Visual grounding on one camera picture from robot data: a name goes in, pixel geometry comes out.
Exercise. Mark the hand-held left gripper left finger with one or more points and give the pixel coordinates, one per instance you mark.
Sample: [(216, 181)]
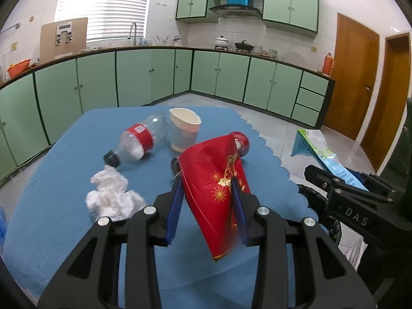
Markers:
[(175, 206)]

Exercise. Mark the green wall cabinets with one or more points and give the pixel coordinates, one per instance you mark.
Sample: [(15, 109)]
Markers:
[(289, 3)]

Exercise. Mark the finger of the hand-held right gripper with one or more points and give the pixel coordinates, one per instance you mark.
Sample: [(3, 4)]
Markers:
[(376, 186), (322, 178)]

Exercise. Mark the black bin with bag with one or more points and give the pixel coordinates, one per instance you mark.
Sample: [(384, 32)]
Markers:
[(309, 198)]

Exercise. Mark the red paper cup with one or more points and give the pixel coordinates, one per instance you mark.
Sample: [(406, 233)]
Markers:
[(206, 180)]

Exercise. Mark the red drink can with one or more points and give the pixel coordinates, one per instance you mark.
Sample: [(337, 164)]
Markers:
[(241, 140)]

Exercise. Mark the white cooking pot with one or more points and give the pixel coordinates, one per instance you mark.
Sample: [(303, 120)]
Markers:
[(221, 42)]

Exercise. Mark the metal towel bar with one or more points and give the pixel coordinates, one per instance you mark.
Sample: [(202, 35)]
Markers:
[(11, 27)]

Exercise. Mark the red label plastic bottle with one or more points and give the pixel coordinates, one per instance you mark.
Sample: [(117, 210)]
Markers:
[(138, 140)]

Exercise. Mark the white paper cup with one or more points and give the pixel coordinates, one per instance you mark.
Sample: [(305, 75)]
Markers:
[(184, 132)]

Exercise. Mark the range hood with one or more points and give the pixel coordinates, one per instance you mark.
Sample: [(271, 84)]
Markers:
[(235, 10)]

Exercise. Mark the green base cabinets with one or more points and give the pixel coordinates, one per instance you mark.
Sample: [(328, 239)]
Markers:
[(96, 80)]

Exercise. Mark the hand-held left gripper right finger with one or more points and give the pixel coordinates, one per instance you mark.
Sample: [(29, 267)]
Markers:
[(238, 212)]

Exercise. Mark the black glass cabinet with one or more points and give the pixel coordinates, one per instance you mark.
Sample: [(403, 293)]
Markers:
[(406, 135)]

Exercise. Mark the blue scalloped table mat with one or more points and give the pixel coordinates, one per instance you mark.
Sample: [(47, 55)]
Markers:
[(80, 128)]

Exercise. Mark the white tissue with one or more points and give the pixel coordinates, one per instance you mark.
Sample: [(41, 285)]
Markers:
[(109, 193)]

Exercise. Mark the wooden door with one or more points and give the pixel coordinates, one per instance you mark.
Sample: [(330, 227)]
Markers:
[(391, 103), (350, 77)]

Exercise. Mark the cardboard sheet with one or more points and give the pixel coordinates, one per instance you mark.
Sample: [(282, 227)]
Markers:
[(48, 46)]

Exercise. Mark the orange thermos flask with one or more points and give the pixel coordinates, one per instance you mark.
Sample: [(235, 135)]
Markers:
[(329, 64)]

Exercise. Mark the white striped cloth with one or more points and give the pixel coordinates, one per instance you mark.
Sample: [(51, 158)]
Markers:
[(355, 254)]

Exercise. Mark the black wok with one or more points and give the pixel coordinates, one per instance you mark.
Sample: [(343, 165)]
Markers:
[(244, 46)]

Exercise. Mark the orange plastic basin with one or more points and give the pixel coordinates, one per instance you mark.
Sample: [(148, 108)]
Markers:
[(19, 69)]

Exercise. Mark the metal kitchen faucet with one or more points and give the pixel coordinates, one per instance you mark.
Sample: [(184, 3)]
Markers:
[(134, 33)]

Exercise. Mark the white window blind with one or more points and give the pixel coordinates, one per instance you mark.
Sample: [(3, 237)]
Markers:
[(103, 3)]

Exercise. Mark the utensil holder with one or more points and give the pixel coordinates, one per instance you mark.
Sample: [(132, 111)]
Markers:
[(164, 41)]

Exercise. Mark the green white packet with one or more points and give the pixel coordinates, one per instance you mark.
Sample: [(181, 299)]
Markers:
[(317, 149)]

